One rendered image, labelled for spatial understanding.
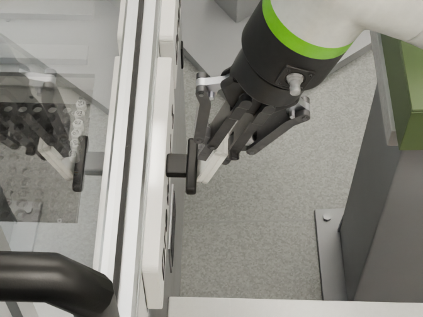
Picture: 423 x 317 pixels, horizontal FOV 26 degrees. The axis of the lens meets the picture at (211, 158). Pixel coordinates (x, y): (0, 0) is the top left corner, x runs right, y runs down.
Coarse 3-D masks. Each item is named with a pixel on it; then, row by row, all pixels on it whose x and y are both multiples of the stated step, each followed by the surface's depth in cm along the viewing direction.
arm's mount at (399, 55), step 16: (384, 48) 133; (400, 48) 122; (416, 48) 121; (400, 64) 122; (416, 64) 120; (400, 80) 123; (416, 80) 119; (400, 96) 123; (416, 96) 117; (400, 112) 123; (416, 112) 117; (400, 128) 123; (416, 128) 120; (400, 144) 123; (416, 144) 123
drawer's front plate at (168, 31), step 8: (168, 0) 117; (176, 0) 119; (168, 8) 116; (176, 8) 120; (168, 16) 115; (176, 16) 120; (160, 24) 115; (168, 24) 115; (176, 24) 121; (160, 32) 114; (168, 32) 114; (176, 32) 121; (160, 40) 114; (168, 40) 114; (160, 48) 115; (168, 48) 115; (176, 48) 122; (168, 56) 116; (176, 72) 123
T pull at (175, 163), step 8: (192, 144) 107; (192, 152) 106; (168, 160) 106; (176, 160) 106; (184, 160) 106; (192, 160) 106; (168, 168) 105; (176, 168) 105; (184, 168) 105; (192, 168) 105; (168, 176) 106; (176, 176) 106; (184, 176) 106; (192, 176) 105; (192, 184) 104; (192, 192) 104
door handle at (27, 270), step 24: (0, 264) 30; (24, 264) 30; (48, 264) 30; (72, 264) 30; (0, 288) 30; (24, 288) 30; (48, 288) 30; (72, 288) 30; (96, 288) 31; (72, 312) 31; (96, 312) 31
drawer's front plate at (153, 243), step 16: (160, 64) 111; (160, 80) 110; (160, 96) 109; (160, 112) 108; (160, 128) 106; (160, 144) 105; (160, 160) 104; (160, 176) 103; (160, 192) 102; (160, 208) 101; (160, 224) 100; (144, 240) 99; (160, 240) 99; (144, 256) 98; (160, 256) 100; (144, 272) 97; (160, 272) 100; (144, 288) 101; (160, 288) 101; (160, 304) 104
